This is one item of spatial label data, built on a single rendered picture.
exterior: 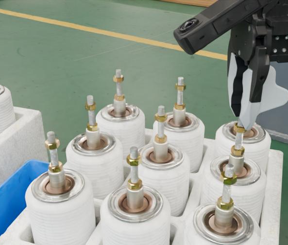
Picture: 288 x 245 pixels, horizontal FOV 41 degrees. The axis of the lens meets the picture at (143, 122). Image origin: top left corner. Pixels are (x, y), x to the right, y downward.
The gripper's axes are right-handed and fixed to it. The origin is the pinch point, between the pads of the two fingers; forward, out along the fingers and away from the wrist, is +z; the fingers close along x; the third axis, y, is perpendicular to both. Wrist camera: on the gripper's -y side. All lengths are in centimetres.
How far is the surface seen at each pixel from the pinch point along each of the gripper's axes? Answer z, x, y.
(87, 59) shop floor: 35, 123, -20
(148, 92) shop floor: 35, 83, 2
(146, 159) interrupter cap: 9.3, 4.7, -12.1
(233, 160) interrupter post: 7.1, -0.8, -0.1
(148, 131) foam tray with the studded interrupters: 16.7, 25.2, -8.4
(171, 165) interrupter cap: 9.4, 2.6, -8.7
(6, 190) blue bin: 24.5, 20.0, -38.4
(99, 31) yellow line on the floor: 35, 167, -11
